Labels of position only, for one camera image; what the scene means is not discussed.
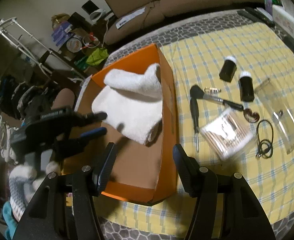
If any black handled screwdriver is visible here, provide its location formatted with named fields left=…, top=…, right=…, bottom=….
left=190, top=98, right=199, bottom=153

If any black makeup brush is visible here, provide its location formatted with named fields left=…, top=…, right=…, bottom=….
left=190, top=85, right=244, bottom=112

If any small metal clip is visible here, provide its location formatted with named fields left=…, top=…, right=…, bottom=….
left=204, top=87, right=221, bottom=94

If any black cord loop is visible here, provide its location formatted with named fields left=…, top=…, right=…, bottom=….
left=255, top=119, right=275, bottom=159

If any black bottle white cap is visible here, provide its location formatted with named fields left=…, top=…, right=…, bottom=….
left=219, top=56, right=237, bottom=82

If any clear plastic box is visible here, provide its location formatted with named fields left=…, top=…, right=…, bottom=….
left=254, top=77, right=294, bottom=154

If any white gloved left hand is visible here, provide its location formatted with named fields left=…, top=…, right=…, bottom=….
left=9, top=161, right=61, bottom=222

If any brown chair armrest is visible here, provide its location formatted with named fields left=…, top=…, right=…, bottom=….
left=51, top=88, right=75, bottom=109

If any orange cardboard box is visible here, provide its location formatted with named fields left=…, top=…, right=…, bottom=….
left=62, top=44, right=178, bottom=206

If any white folded towel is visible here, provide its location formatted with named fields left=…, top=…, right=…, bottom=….
left=91, top=63, right=163, bottom=145

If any green bag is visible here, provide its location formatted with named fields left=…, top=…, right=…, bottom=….
left=86, top=48, right=109, bottom=66

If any white drying rack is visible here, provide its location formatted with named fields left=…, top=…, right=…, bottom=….
left=0, top=17, right=86, bottom=80

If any yellow checkered cloth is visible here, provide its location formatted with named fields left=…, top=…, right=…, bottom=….
left=94, top=21, right=294, bottom=234

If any white paper on sofa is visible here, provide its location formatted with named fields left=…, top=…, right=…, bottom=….
left=116, top=7, right=146, bottom=29

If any grey stone pattern mat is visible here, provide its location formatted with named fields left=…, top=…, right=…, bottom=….
left=97, top=10, right=294, bottom=239

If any brown sofa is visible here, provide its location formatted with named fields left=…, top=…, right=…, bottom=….
left=100, top=0, right=270, bottom=46

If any black remote control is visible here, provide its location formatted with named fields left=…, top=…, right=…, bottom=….
left=237, top=7, right=276, bottom=28

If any white tissue box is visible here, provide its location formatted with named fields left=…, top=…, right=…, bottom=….
left=272, top=5, right=294, bottom=39

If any purple green container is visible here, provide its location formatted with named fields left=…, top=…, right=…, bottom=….
left=264, top=0, right=273, bottom=15

